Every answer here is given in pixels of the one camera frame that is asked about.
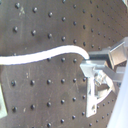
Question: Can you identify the white cable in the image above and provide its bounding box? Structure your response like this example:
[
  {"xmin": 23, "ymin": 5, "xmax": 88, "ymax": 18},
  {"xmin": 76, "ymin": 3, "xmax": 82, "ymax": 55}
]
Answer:
[{"xmin": 0, "ymin": 44, "xmax": 91, "ymax": 66}]

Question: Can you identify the silver metal cable clip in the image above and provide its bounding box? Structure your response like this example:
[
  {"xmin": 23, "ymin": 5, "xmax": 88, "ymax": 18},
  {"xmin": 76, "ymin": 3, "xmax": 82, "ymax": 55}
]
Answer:
[{"xmin": 80, "ymin": 60, "xmax": 114, "ymax": 117}]

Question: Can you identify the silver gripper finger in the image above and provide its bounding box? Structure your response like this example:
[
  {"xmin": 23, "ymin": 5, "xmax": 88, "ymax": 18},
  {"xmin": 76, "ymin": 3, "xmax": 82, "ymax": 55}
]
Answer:
[
  {"xmin": 98, "ymin": 66, "xmax": 125, "ymax": 84},
  {"xmin": 89, "ymin": 47, "xmax": 128, "ymax": 68}
]

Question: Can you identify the beige block at edge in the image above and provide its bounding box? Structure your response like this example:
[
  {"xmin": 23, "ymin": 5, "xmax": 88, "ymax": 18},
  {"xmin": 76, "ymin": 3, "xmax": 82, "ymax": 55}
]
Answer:
[{"xmin": 0, "ymin": 85, "xmax": 7, "ymax": 119}]

